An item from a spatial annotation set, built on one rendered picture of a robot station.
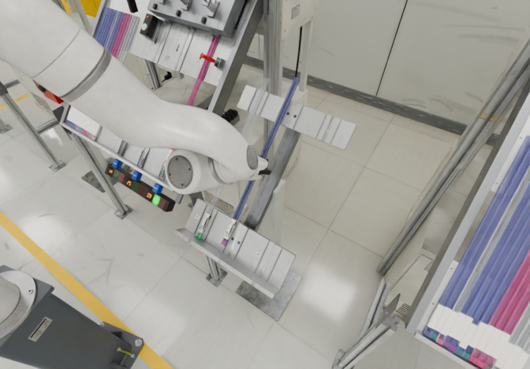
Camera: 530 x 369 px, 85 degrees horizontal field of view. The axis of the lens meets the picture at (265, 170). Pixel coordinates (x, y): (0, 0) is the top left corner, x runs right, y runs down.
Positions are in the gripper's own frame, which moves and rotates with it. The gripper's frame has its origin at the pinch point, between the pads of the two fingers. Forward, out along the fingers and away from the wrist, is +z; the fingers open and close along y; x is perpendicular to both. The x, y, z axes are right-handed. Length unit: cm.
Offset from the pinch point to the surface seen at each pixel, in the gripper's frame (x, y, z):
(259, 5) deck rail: -43, 25, 15
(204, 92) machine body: -8, 71, 58
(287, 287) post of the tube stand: 68, -10, 61
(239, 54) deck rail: -26.8, 25.3, 12.1
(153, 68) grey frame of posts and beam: -11, 96, 43
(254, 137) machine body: 2, 28, 46
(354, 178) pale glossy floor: 14, -11, 132
